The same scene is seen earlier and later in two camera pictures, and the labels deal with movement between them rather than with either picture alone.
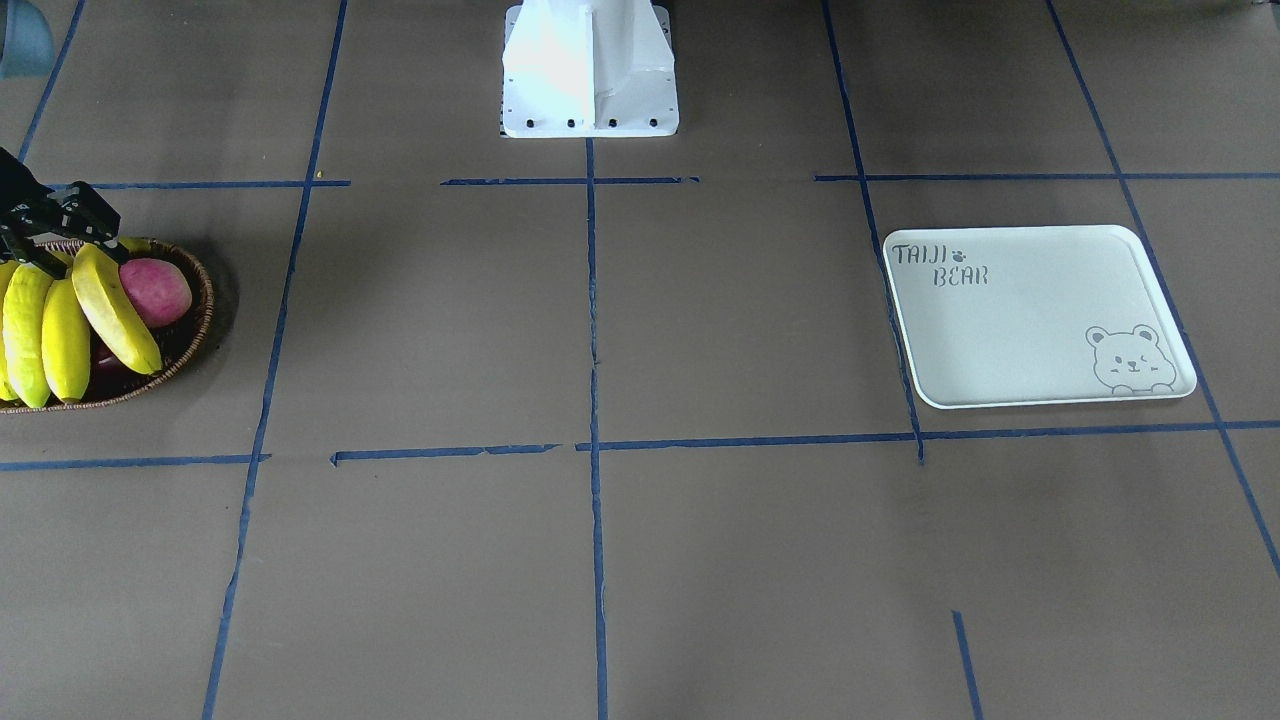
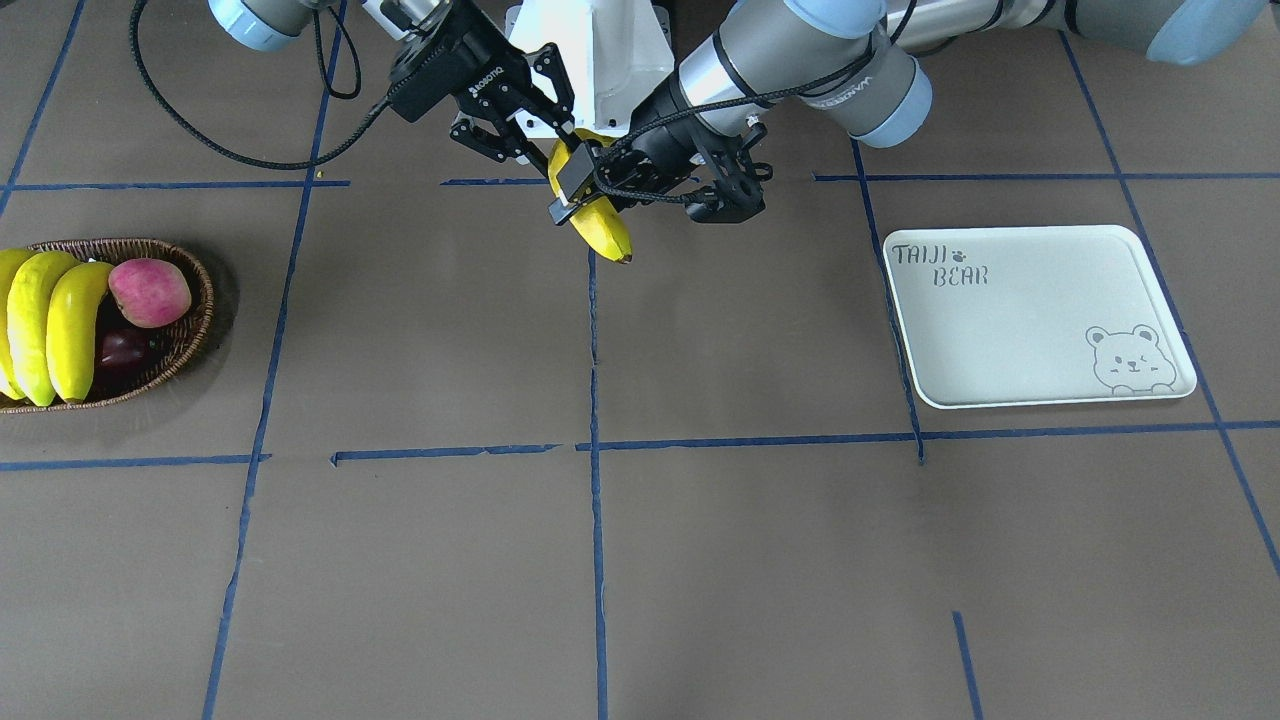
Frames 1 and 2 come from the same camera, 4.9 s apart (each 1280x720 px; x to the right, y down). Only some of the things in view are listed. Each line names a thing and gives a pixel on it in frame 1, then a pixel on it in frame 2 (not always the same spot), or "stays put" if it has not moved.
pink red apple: x=160 y=293 stays put
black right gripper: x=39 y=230 -> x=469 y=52
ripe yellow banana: x=116 y=309 -> x=603 y=222
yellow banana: x=25 y=297 stays put
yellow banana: x=66 y=340 stays put
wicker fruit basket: x=180 y=343 stays put
